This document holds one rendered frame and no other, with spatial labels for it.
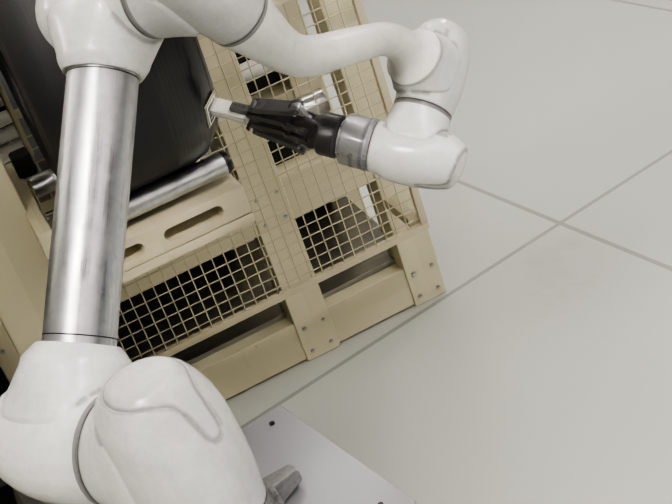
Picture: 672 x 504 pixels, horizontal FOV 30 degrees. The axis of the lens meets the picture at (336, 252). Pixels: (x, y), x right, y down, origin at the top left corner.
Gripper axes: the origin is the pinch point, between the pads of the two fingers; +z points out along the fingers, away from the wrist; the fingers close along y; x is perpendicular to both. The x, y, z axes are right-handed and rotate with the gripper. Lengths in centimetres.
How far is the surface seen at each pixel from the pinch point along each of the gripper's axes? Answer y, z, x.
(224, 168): 16.1, 3.0, -1.6
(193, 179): 15.6, 7.3, -5.8
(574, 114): 155, -43, 141
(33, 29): -23.3, 26.4, -10.3
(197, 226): 22.2, 5.2, -11.4
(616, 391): 92, -76, 15
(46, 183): 30, 41, -7
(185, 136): 1.6, 6.2, -6.5
